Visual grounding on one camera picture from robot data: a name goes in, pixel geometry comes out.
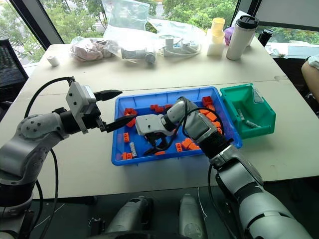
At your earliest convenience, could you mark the blue plastic bin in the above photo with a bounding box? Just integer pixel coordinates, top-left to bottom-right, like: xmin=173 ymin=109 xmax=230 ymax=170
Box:
xmin=111 ymin=86 xmax=243 ymax=167

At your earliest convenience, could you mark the green plastic bin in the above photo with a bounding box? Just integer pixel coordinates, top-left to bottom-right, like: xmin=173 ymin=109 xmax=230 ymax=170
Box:
xmin=219 ymin=83 xmax=277 ymax=140

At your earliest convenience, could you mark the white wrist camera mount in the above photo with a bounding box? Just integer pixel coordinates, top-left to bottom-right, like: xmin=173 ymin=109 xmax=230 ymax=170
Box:
xmin=135 ymin=114 xmax=175 ymax=137
xmin=65 ymin=81 xmax=98 ymax=135

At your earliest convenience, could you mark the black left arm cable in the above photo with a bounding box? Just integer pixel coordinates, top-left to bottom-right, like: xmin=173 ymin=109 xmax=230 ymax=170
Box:
xmin=23 ymin=76 xmax=77 ymax=236

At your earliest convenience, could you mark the clear bag with white adapter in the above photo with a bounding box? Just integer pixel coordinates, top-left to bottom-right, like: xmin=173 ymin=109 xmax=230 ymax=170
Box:
xmin=149 ymin=18 xmax=208 ymax=58

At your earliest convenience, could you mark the white plastic container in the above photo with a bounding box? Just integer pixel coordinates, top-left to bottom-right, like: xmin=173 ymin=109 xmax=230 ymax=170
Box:
xmin=206 ymin=28 xmax=225 ymax=57

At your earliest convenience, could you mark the black mesh chair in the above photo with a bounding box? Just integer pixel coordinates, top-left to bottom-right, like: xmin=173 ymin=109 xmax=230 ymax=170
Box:
xmin=0 ymin=38 xmax=29 ymax=96

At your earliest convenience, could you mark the purple object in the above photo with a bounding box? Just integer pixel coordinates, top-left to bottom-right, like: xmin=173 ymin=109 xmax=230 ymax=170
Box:
xmin=224 ymin=26 xmax=236 ymax=46

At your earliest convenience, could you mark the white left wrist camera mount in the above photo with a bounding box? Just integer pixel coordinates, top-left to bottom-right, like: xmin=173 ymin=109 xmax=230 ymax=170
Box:
xmin=65 ymin=81 xmax=98 ymax=135

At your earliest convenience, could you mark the black window frame post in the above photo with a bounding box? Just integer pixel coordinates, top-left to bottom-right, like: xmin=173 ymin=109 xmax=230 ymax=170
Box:
xmin=9 ymin=0 xmax=65 ymax=51

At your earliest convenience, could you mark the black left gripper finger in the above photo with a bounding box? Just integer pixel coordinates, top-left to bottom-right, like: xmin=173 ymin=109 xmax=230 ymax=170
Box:
xmin=100 ymin=115 xmax=137 ymax=133
xmin=94 ymin=90 xmax=124 ymax=102

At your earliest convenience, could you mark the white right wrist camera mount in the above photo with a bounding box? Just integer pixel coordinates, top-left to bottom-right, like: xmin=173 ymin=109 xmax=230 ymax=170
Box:
xmin=135 ymin=114 xmax=175 ymax=137

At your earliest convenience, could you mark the small white roll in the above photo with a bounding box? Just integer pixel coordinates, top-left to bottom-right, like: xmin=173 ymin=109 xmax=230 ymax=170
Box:
xmin=47 ymin=55 xmax=61 ymax=67

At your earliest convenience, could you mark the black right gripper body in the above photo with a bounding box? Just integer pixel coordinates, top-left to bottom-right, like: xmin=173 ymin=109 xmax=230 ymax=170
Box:
xmin=145 ymin=132 xmax=172 ymax=145

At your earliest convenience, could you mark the grey rounded robot leg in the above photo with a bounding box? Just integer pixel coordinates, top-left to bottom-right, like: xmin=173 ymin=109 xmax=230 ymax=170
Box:
xmin=178 ymin=193 xmax=208 ymax=239
xmin=104 ymin=196 xmax=155 ymax=236

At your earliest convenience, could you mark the black bottle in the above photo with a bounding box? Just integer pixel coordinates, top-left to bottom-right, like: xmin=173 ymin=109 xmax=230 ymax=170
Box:
xmin=257 ymin=28 xmax=275 ymax=48

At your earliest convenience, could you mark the clear bag with grey cylinder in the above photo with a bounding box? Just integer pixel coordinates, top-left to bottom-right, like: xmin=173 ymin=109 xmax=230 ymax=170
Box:
xmin=101 ymin=0 xmax=160 ymax=66

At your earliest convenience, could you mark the white tumbler with black lid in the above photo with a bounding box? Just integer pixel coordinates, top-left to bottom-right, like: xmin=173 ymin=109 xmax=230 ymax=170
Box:
xmin=225 ymin=15 xmax=260 ymax=61

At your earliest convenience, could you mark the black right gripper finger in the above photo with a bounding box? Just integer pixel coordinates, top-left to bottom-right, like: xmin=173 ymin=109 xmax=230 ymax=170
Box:
xmin=155 ymin=136 xmax=172 ymax=152
xmin=144 ymin=138 xmax=160 ymax=156

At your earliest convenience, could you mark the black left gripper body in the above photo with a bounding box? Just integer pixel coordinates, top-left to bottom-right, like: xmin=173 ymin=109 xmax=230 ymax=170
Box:
xmin=83 ymin=100 xmax=107 ymax=133

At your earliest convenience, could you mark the plastic bag with pink cloth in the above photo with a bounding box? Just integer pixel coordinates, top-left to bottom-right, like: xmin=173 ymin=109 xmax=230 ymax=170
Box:
xmin=69 ymin=36 xmax=121 ymax=63

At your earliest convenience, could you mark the yellow plastic cup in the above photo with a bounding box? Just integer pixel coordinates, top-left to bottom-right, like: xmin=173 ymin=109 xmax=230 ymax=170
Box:
xmin=211 ymin=17 xmax=226 ymax=33

